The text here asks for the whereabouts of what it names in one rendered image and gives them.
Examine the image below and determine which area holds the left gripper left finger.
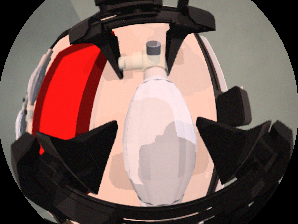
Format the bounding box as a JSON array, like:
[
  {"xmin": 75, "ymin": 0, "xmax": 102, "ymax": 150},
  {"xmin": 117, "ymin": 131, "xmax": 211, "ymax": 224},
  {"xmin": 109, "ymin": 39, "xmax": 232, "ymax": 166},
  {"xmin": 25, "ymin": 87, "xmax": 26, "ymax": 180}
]
[{"xmin": 35, "ymin": 120, "xmax": 118, "ymax": 195}]

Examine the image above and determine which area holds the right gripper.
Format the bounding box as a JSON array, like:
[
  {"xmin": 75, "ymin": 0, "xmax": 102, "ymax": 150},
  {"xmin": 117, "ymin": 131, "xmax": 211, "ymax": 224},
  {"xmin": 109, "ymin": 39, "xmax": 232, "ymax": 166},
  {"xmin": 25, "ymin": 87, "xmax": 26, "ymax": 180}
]
[{"xmin": 68, "ymin": 0, "xmax": 216, "ymax": 80}]

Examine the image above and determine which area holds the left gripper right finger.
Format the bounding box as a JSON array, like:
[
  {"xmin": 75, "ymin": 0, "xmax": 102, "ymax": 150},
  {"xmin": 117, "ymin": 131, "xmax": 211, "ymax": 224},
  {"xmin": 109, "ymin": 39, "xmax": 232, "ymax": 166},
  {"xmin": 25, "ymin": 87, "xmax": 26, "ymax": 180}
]
[{"xmin": 196, "ymin": 116, "xmax": 271, "ymax": 185}]

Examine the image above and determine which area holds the red tray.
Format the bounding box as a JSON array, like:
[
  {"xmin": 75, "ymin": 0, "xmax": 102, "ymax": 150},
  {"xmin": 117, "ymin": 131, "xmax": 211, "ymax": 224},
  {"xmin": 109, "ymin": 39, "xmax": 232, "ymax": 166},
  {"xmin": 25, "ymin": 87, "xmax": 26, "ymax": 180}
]
[{"xmin": 32, "ymin": 43, "xmax": 107, "ymax": 140}]

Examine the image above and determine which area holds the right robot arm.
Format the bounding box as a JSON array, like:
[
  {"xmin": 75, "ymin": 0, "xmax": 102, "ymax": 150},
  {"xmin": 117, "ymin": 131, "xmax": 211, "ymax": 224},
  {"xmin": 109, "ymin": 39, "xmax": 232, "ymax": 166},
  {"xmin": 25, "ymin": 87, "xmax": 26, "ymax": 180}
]
[{"xmin": 94, "ymin": 0, "xmax": 163, "ymax": 13}]

